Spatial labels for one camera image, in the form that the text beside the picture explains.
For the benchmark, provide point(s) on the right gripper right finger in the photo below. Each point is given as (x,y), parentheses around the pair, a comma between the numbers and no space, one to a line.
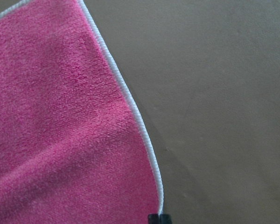
(165,219)

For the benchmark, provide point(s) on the pink towel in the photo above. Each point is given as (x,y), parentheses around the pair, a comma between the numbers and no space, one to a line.
(74,148)

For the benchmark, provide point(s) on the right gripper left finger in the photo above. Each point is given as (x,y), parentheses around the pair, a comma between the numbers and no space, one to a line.
(153,219)

